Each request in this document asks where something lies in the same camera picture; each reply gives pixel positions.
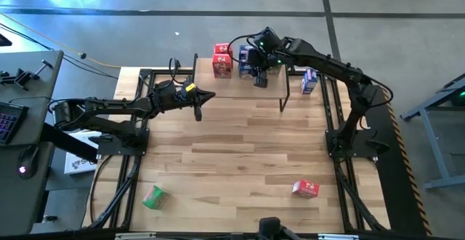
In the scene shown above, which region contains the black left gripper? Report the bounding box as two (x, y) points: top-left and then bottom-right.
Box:
(152, 82), (217, 122)

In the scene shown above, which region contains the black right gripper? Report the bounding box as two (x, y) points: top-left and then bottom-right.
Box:
(249, 28), (283, 89)

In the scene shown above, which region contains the white printed box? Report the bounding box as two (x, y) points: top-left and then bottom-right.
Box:
(64, 130), (102, 175)

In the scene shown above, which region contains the black diagonal bar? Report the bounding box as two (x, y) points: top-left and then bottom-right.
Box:
(39, 122), (99, 163)

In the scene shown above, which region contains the grey desk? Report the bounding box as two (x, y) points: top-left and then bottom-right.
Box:
(0, 49), (65, 236)

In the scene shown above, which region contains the black platform with hazard stripes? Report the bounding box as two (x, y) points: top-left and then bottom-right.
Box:
(363, 87), (434, 238)

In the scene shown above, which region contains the black desk clamp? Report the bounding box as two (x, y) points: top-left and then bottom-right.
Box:
(0, 59), (54, 91)

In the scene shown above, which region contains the grey metal stand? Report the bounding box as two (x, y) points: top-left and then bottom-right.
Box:
(400, 73), (465, 191)

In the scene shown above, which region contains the black computer mouse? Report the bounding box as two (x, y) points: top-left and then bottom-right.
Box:
(16, 144), (41, 180)

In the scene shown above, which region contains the backlit black keyboard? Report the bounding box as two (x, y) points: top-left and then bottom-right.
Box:
(0, 101), (29, 145)

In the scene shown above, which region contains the black device with green light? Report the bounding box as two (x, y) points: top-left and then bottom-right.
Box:
(449, 87), (465, 107)

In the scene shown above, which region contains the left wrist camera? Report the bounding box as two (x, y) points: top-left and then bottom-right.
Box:
(179, 82), (198, 101)

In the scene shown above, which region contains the wooden shelf with black frame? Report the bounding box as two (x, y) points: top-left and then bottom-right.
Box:
(191, 52), (291, 113)

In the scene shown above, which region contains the black aluminium rig frame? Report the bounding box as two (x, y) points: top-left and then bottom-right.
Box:
(81, 67), (433, 240)

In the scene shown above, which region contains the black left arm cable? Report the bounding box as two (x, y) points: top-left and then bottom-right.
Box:
(137, 57), (182, 92)

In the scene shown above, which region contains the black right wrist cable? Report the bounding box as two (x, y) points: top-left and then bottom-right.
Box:
(227, 32), (264, 65)

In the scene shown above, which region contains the yellow cable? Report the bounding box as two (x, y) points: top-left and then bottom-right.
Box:
(0, 12), (121, 69)

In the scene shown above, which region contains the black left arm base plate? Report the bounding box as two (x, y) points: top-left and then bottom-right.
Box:
(97, 126), (150, 157)

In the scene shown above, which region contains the black right elbow cable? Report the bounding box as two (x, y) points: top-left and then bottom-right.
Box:
(363, 76), (394, 110)

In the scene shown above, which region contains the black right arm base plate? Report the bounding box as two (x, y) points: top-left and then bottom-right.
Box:
(325, 128), (390, 159)

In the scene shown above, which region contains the silver bracket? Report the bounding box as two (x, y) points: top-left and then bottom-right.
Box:
(115, 232), (157, 240)
(318, 233), (359, 240)

